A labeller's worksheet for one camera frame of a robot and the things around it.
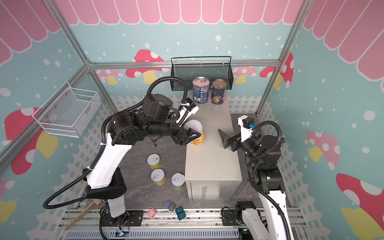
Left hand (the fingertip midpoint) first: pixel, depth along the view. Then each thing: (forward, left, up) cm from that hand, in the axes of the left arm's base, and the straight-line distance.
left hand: (191, 131), depth 57 cm
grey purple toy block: (-18, +11, -41) cm, 46 cm away
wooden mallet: (-17, +49, -40) cm, 65 cm away
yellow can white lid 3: (-6, +8, -36) cm, 38 cm away
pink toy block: (-22, +20, -40) cm, 50 cm away
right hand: (+5, -15, -2) cm, 16 cm away
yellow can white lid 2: (-4, +19, -37) cm, 42 cm away
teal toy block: (-21, +6, -40) cm, 46 cm away
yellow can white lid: (+6, +24, -37) cm, 44 cm away
